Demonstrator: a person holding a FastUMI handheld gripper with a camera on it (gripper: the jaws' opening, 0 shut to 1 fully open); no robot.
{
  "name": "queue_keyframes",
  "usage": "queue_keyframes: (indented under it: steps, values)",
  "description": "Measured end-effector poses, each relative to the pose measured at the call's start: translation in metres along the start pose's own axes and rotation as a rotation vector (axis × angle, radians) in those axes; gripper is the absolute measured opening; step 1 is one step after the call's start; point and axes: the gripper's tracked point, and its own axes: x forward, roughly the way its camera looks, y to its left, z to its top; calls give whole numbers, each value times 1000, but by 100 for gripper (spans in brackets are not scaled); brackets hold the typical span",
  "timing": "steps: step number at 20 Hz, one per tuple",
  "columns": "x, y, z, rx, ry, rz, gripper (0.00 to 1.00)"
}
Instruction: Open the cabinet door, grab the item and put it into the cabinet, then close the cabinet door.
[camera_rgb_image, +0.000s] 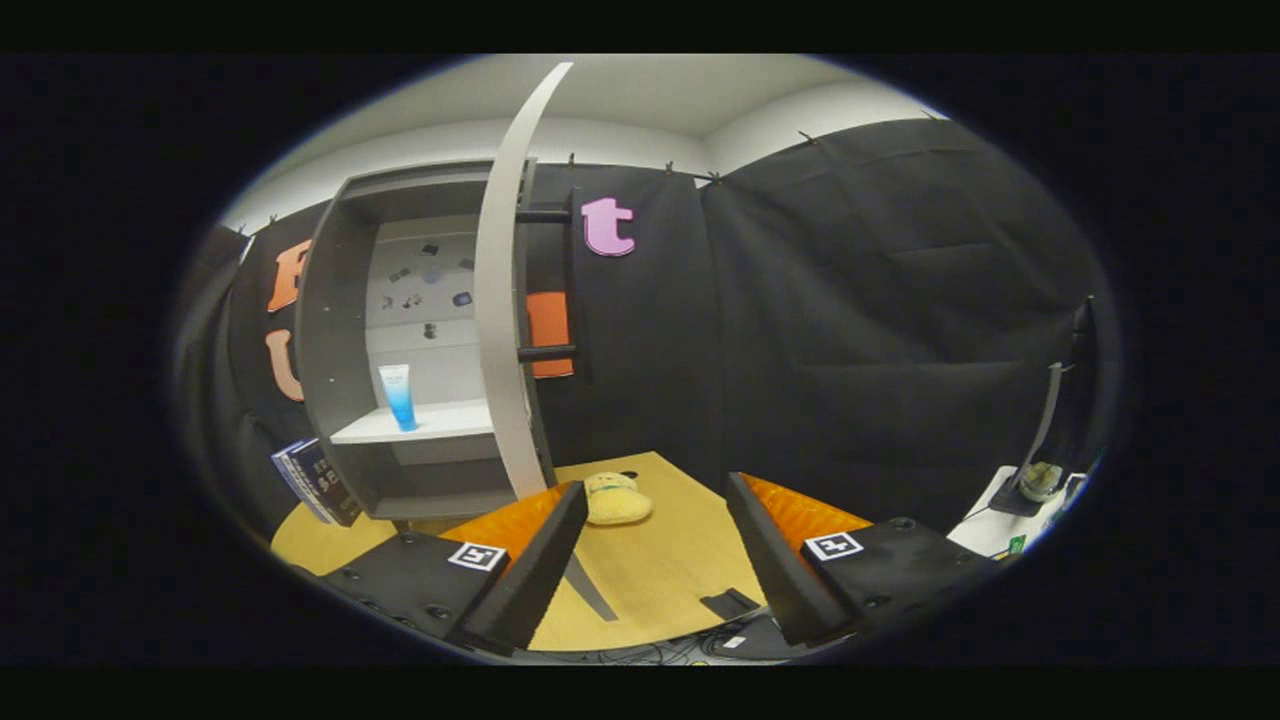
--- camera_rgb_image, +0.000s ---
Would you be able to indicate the dark blue book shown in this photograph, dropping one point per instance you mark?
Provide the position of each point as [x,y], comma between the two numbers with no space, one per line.
[325,480]

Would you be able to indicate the monitor with silver stand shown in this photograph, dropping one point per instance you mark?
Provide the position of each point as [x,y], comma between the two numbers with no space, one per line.
[1015,500]

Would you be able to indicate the grey cabinet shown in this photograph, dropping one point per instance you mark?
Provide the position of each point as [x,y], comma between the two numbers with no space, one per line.
[335,330]

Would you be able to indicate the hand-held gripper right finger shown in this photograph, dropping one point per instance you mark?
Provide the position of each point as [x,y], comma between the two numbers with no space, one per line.
[780,570]

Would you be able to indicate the blue and clear tube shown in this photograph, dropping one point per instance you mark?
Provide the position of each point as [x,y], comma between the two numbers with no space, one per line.
[400,400]

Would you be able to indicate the light blue book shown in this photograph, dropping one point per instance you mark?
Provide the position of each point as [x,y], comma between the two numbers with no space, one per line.
[285,470]

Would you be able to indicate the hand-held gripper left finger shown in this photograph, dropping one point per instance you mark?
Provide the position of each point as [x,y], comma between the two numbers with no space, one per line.
[530,570]

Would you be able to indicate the white cabinet door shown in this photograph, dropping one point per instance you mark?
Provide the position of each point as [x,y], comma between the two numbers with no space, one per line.
[495,300]

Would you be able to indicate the small beige object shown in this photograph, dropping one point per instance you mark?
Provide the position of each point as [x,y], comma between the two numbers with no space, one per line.
[1040,482]

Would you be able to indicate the yellow plush toy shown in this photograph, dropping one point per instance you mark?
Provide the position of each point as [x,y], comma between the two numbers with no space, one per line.
[618,505]

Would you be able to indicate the white cabinet shelf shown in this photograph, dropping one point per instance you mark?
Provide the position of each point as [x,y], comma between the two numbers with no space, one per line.
[440,420]

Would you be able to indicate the white side desk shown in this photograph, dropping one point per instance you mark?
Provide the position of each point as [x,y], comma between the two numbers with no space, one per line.
[985,530]

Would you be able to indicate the black flat block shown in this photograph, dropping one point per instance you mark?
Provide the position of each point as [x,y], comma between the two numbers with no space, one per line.
[730,604]

